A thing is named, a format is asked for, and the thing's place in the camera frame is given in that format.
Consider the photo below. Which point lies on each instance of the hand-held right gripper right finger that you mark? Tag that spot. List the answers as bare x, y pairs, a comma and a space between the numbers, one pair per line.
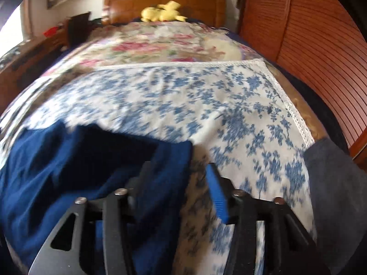
219, 194

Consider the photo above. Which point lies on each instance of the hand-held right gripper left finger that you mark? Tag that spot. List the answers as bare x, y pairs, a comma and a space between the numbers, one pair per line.
114, 209

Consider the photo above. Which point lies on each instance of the blue suit jacket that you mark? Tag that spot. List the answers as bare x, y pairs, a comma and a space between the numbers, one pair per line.
71, 163

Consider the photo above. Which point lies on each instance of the blue and white floral cloth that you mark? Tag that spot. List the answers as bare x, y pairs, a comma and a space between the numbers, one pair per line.
200, 106

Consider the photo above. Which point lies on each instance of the dark grey cloth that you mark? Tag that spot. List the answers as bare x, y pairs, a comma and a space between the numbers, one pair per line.
338, 192

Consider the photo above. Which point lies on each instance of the pink floral quilt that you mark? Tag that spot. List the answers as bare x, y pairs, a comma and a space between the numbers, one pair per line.
149, 43

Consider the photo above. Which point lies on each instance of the wooden nightstand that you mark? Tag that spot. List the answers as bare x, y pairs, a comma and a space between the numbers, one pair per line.
31, 54

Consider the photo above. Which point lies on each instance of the dark wooden chair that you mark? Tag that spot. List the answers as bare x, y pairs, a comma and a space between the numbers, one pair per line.
77, 28

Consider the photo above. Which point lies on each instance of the wooden slatted wardrobe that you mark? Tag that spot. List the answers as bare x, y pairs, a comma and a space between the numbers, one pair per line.
315, 34

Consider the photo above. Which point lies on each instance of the red item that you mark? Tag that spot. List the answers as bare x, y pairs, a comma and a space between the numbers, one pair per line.
51, 31

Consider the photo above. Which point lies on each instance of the yellow plush toy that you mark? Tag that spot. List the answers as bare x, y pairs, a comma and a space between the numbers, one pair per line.
163, 13

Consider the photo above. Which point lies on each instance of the wooden bed headboard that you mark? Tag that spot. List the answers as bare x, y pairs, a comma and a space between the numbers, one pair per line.
129, 5

